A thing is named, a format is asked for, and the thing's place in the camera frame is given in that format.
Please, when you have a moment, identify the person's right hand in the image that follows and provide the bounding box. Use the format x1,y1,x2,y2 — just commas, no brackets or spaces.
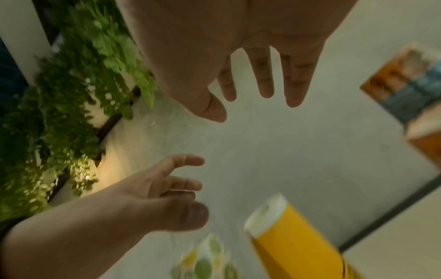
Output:
115,0,359,123

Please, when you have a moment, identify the person's left hand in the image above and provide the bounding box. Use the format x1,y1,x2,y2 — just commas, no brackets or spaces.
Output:
113,153,210,234

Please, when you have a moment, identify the stack of green print cups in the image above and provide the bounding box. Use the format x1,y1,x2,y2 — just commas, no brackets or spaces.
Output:
170,232,240,279

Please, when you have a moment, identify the stack of yellow paper cups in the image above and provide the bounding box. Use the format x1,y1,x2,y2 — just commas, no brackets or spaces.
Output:
243,193,368,279

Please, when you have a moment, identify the person's left forearm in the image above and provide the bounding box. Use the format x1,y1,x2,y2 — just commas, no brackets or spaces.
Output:
0,185,153,279

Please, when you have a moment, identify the green leafy plant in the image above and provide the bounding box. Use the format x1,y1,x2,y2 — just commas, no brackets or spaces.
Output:
0,0,159,227

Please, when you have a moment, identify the white table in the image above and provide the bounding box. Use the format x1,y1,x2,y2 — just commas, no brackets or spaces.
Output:
340,196,441,279

